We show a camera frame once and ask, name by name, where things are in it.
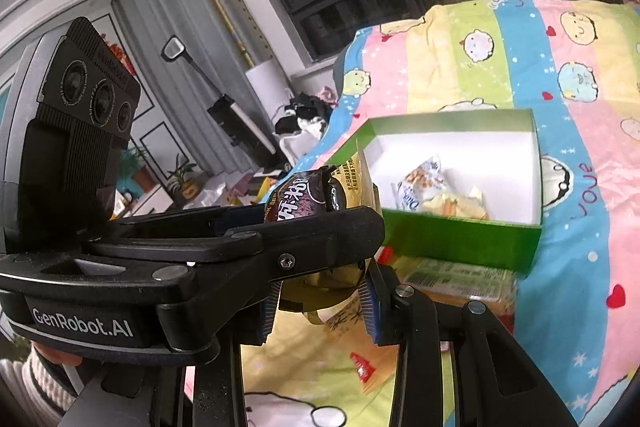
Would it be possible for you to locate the red white snack packet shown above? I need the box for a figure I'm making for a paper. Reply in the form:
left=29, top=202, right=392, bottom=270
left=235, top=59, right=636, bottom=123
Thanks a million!
left=349, top=352, right=375, bottom=384

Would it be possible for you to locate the white blue nut packet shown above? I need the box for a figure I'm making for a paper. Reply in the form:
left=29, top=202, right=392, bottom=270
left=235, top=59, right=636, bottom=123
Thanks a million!
left=392, top=159, right=449, bottom=212

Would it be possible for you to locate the grey curtain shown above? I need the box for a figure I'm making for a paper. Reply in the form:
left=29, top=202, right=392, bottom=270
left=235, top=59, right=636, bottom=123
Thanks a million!
left=112, top=0, right=265, bottom=173

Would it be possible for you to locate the cracker packet with label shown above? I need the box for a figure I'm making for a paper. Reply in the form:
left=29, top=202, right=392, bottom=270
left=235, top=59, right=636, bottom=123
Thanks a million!
left=392, top=257, right=516, bottom=313

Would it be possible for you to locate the dark chocolate snack packet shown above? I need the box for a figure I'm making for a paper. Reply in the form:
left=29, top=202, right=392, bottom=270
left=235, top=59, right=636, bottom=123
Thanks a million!
left=265, top=166, right=347, bottom=222

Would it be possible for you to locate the yellow orange snack packet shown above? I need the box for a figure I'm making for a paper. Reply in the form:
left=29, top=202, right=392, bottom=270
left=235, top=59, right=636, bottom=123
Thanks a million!
left=421, top=191, right=488, bottom=220

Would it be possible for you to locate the potted green plant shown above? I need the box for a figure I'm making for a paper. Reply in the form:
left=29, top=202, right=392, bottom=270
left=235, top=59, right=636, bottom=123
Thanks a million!
left=167, top=153, right=200, bottom=202

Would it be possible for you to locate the person's left hand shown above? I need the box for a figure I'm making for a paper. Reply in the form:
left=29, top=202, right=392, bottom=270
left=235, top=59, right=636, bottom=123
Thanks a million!
left=32, top=341, right=82, bottom=367

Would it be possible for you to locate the colourful cartoon bed sheet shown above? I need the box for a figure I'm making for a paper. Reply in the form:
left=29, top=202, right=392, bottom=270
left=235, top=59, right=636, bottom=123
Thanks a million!
left=184, top=0, right=640, bottom=427

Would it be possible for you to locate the green cardboard box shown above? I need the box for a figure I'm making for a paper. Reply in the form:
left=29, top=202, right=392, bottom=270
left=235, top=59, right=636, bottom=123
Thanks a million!
left=329, top=109, right=542, bottom=274

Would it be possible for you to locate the white cylinder bin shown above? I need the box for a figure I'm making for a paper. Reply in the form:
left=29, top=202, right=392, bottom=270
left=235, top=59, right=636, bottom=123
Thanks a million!
left=245, top=58, right=294, bottom=124

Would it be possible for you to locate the black white clothes pile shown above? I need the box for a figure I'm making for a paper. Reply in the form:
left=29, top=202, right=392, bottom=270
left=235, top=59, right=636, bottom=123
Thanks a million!
left=274, top=93, right=333, bottom=140

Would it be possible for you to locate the black upright vacuum cleaner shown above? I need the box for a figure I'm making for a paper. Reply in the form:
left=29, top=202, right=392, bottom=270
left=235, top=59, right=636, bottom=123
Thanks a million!
left=160, top=36, right=285, bottom=171

